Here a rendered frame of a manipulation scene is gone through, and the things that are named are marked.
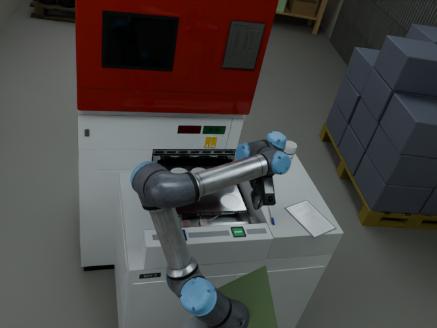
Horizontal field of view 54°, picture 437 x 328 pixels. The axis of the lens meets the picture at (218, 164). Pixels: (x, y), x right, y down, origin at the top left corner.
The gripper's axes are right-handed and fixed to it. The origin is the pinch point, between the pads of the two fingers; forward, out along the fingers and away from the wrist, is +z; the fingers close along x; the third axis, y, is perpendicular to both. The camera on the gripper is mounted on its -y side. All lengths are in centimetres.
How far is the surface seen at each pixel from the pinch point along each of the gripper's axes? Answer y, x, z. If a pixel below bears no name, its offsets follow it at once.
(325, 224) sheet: 1.4, -37.9, 13.9
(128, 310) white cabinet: -4, 50, 58
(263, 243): -4.1, -6.0, 17.2
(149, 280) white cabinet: -4, 42, 37
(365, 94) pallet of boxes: 163, -161, 33
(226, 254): -4.1, 9.9, 22.8
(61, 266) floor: 66, 83, 111
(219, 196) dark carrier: 30.1, 5.0, 20.8
